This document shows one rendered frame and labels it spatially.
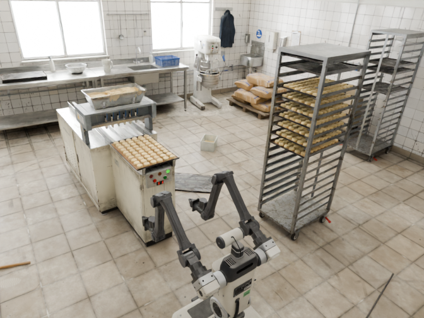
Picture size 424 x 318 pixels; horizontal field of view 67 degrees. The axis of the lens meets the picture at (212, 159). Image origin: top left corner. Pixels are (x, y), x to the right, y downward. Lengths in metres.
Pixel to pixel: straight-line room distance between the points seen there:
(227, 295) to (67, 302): 1.49
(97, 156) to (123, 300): 1.35
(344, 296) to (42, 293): 2.49
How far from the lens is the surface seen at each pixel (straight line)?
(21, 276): 3.36
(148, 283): 2.99
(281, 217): 3.49
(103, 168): 3.42
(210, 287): 1.76
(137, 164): 2.74
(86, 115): 3.16
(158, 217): 2.04
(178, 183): 4.14
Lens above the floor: 2.25
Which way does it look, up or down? 28 degrees down
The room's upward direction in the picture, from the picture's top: 3 degrees clockwise
